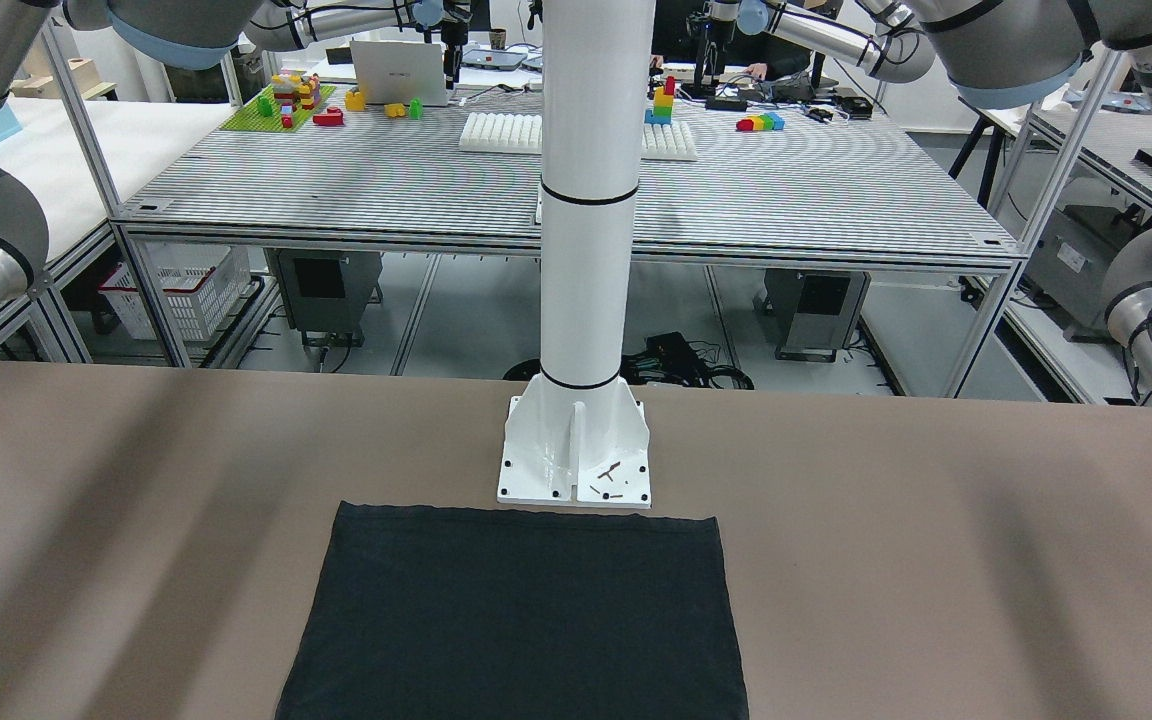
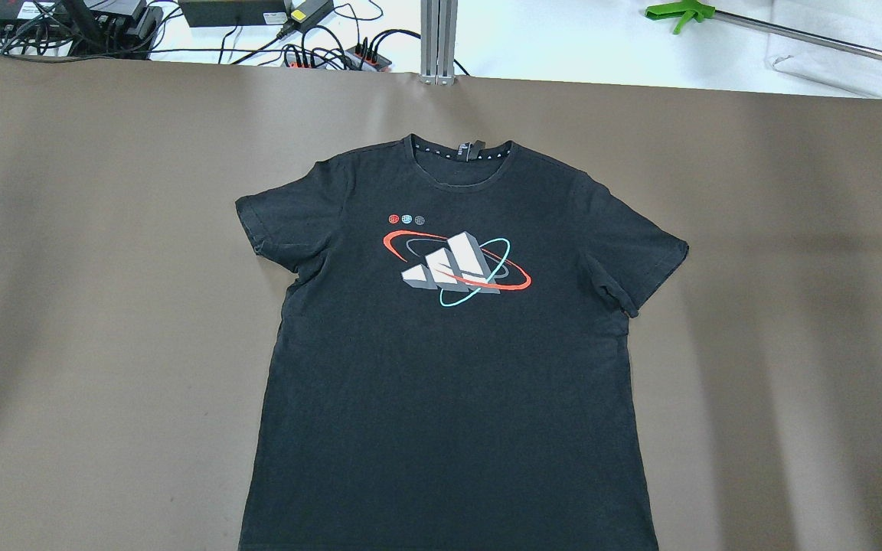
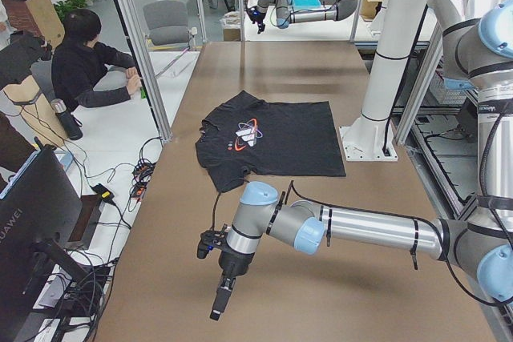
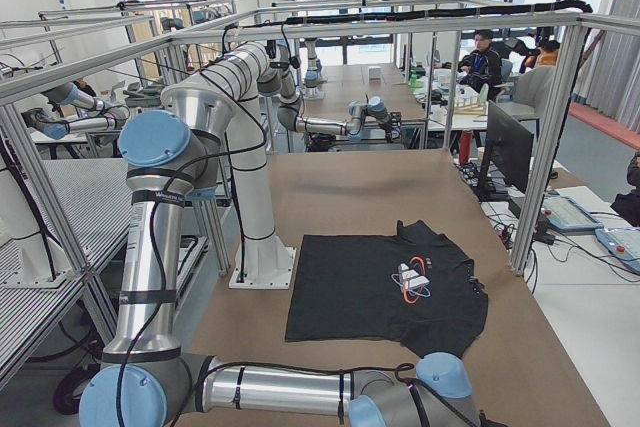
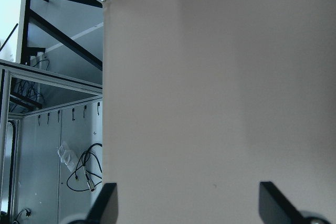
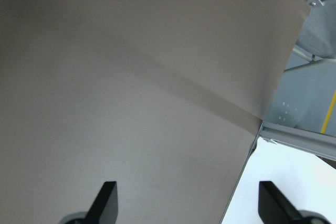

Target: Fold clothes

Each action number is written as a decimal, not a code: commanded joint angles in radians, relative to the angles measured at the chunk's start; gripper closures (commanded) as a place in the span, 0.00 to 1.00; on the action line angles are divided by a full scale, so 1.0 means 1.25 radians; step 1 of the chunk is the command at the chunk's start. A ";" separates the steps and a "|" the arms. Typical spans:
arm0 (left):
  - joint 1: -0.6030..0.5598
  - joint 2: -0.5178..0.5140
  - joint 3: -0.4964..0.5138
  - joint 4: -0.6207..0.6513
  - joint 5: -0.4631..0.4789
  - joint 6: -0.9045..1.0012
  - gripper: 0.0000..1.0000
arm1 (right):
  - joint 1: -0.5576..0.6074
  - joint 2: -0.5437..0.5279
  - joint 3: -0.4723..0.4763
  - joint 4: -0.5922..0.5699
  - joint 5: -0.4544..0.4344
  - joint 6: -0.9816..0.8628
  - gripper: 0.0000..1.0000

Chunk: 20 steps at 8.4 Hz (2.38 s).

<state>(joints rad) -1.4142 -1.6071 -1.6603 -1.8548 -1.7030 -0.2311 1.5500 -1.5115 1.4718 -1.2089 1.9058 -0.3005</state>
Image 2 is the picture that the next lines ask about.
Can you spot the white cloth on table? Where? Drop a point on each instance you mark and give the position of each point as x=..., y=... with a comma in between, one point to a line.
x=858, y=22

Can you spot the black graphic t-shirt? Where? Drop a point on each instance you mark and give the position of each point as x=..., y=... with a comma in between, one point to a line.
x=451, y=370

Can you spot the black power brick yellow label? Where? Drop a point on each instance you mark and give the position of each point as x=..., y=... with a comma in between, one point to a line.
x=311, y=12

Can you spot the black power adapter box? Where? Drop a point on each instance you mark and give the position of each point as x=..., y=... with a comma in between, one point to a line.
x=218, y=14

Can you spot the black electronics box with cables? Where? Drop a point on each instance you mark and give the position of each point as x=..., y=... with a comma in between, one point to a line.
x=113, y=29

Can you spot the red black usb hub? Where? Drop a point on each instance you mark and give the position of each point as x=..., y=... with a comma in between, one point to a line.
x=364, y=57

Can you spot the green handled reacher tool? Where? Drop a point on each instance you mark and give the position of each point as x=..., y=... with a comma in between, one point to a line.
x=686, y=11

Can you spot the aluminium frame post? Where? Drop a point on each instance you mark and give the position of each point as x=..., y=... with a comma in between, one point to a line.
x=437, y=41

